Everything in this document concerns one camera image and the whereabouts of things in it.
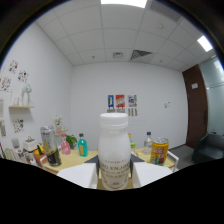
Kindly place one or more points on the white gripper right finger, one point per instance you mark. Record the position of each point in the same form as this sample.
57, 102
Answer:
150, 173

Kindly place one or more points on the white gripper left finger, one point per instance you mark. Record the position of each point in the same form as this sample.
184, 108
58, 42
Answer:
78, 175

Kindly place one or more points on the large white bottle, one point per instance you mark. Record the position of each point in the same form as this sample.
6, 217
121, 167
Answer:
114, 150

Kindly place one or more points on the teal liquid bottle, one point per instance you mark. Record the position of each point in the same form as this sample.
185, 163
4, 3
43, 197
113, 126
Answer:
82, 148

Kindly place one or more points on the clear bottle blue cap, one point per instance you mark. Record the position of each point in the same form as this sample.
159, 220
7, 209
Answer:
148, 145

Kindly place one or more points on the pink liquid bottle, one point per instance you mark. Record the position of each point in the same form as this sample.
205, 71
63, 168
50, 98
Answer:
65, 147

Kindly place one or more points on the clear bottle green cap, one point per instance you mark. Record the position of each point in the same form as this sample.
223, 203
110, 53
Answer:
133, 145

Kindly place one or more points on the green potted plant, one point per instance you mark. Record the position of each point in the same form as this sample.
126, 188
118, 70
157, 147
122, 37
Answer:
71, 141

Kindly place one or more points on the silver and black can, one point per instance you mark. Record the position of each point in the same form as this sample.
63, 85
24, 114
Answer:
50, 146

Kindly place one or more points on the orange pen holder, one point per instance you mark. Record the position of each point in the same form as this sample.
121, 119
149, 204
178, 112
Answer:
39, 156

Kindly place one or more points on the white flower vase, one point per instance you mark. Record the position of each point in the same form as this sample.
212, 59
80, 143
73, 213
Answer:
58, 122

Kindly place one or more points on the brown door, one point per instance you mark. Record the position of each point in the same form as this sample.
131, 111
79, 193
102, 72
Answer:
196, 106

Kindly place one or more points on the white branch ornament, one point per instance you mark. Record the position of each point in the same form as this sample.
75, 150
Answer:
26, 93

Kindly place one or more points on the ceiling air vent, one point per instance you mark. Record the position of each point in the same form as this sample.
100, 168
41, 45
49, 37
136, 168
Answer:
141, 55

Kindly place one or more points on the ceiling light panel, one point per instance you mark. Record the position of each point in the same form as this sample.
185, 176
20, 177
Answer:
204, 43
123, 2

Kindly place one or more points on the white colourful wall poster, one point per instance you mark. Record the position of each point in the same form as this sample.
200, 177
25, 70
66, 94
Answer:
132, 101

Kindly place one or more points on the red wall poster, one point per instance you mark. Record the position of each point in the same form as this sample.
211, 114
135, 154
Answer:
120, 101

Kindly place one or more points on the blue wall poster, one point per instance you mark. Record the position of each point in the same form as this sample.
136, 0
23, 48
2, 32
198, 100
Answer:
110, 101

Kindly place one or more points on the wooden wall shelf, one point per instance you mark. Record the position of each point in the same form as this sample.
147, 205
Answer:
21, 106

